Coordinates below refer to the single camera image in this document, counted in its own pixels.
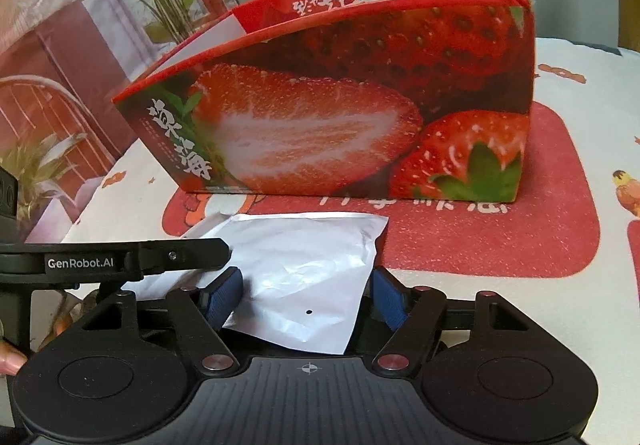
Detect red strawberry print cardboard box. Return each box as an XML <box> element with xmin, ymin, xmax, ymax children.
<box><xmin>111</xmin><ymin>0</ymin><xmax>537</xmax><ymax>204</ymax></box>

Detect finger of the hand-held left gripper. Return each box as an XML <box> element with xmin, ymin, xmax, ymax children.
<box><xmin>75</xmin><ymin>276</ymin><xmax>147</xmax><ymax>300</ymax></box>
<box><xmin>125</xmin><ymin>237</ymin><xmax>232</xmax><ymax>279</ymax></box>

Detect pink plant print backdrop cloth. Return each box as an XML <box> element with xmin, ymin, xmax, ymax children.
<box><xmin>0</xmin><ymin>0</ymin><xmax>242</xmax><ymax>246</ymax></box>

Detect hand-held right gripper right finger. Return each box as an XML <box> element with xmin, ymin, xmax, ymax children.
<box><xmin>367</xmin><ymin>269</ymin><xmax>539</xmax><ymax>379</ymax></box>

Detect white plastic packet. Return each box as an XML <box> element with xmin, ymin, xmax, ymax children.
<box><xmin>120</xmin><ymin>211</ymin><xmax>391</xmax><ymax>356</ymax></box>

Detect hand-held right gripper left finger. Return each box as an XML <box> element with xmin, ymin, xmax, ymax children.
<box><xmin>80</xmin><ymin>266</ymin><xmax>246</xmax><ymax>378</ymax></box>

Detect person's left hand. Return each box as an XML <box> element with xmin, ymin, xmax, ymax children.
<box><xmin>0</xmin><ymin>337</ymin><xmax>29</xmax><ymax>379</ymax></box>

